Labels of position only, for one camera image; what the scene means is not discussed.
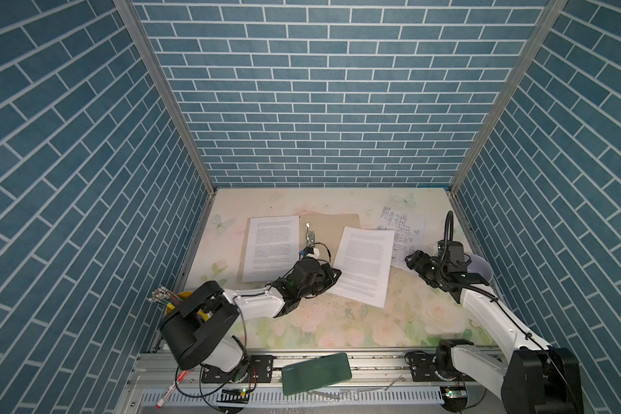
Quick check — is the red white marker pen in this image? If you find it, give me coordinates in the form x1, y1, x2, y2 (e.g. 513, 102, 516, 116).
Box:
155, 371, 187, 409

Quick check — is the beige paper folder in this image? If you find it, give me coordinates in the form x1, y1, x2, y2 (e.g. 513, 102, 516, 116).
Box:
238, 214, 361, 281

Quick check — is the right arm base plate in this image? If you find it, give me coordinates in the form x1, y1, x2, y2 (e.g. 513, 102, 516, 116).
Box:
404, 350, 474, 382

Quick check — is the technical drawing sheet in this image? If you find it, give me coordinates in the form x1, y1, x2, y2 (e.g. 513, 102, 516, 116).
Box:
377, 207, 427, 271

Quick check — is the printed text sheet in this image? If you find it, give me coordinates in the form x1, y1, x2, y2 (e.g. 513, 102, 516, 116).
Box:
329, 227, 395, 309
241, 216, 300, 283

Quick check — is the coloured pencils bundle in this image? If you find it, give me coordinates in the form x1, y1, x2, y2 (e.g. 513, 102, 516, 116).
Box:
147, 286, 182, 309

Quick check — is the metal folder clip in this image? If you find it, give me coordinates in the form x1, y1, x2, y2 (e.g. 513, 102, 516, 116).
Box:
305, 223, 316, 247

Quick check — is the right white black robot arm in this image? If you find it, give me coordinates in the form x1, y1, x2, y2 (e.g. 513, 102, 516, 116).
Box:
405, 241, 584, 413

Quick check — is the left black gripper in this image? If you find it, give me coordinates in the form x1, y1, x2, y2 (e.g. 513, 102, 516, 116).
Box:
297, 263, 344, 300

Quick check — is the green phone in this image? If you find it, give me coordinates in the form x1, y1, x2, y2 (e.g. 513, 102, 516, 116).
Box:
281, 353, 352, 396

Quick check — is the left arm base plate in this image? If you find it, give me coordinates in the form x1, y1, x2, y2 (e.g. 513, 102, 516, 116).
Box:
201, 355, 274, 384

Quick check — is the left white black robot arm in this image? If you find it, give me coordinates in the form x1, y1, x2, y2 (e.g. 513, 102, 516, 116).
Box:
159, 257, 342, 373

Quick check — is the yellow pencil cup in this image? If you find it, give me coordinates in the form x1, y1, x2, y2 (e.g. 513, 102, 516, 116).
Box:
165, 290, 210, 322

